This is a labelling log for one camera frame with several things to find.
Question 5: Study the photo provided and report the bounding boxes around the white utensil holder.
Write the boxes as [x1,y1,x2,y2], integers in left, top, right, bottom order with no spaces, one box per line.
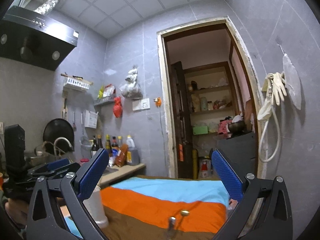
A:
[83,185,109,229]

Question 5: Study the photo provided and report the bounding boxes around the gold spoon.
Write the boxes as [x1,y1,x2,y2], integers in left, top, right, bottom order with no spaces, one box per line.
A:
[175,210,190,230]

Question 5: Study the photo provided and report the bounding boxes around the small steel spoon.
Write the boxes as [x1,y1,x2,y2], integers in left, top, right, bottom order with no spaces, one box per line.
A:
[167,216,176,239]

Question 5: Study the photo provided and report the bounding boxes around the pink sponge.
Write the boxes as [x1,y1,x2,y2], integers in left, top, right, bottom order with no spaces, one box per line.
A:
[79,158,89,166]

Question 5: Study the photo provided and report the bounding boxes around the dark soy sauce bottle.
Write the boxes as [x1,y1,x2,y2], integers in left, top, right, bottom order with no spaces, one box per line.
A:
[91,135,99,157]

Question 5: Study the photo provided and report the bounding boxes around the tall vinegar bottle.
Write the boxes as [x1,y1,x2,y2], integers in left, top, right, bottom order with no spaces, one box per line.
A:
[97,134,104,149]

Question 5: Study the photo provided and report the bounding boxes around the hanging mesh strainer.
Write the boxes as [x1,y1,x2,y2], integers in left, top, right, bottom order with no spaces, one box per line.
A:
[80,113,91,148]

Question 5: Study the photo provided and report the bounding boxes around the red spice bag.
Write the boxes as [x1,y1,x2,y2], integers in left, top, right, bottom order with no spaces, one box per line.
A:
[115,144,129,167]

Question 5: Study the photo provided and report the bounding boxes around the red label sauce bottle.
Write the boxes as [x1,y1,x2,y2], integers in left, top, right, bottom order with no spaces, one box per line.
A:
[111,137,119,155]

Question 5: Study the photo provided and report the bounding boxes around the steel faucet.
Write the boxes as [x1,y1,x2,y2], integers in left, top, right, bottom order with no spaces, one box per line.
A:
[42,137,74,162]

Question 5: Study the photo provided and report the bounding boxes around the black wok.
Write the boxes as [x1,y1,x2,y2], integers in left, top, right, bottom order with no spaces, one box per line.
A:
[43,118,74,152]

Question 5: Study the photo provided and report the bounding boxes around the large oil jug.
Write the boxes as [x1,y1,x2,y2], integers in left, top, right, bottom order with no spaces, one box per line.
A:
[126,135,140,166]

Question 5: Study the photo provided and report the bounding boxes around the black pot on cabinet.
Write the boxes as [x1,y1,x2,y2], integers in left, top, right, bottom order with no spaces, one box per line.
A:
[228,120,246,134]

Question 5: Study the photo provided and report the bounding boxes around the orange blue brown tablecloth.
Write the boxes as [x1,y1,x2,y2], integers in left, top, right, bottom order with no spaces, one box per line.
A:
[100,176,230,239]

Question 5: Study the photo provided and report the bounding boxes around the red plastic bag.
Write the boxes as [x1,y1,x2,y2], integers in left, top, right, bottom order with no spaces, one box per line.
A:
[113,96,123,118]

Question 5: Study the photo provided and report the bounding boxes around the grey plastic bag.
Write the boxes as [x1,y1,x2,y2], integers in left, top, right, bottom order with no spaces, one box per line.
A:
[119,65,143,100]

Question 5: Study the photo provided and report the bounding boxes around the white rubber gloves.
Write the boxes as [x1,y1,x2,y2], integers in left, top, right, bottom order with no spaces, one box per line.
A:
[257,72,287,120]

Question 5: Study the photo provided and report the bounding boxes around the hanging clear plastic bag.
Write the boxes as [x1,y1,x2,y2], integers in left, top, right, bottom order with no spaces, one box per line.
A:
[278,44,302,111]

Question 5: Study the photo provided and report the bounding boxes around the black range hood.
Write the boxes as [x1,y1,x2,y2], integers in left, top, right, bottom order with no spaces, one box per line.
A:
[1,6,79,71]

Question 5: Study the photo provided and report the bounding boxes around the white hose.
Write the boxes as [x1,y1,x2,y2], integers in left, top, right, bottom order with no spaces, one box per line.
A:
[258,104,282,164]

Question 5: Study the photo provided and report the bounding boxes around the white wall basket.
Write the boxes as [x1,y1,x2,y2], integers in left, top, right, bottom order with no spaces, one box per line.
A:
[84,110,98,129]

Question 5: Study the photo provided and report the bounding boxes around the grey wall shelf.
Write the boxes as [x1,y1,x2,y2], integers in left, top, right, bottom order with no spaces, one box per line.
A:
[93,94,116,106]

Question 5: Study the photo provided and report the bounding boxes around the white wall socket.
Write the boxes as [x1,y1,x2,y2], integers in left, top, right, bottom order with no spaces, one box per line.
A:
[132,98,150,111]

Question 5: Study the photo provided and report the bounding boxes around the white top wall rack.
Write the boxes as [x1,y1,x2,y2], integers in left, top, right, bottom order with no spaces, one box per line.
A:
[60,73,93,92]

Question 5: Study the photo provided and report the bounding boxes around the orange wall plug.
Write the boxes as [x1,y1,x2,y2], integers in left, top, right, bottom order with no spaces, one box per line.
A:
[154,97,162,108]

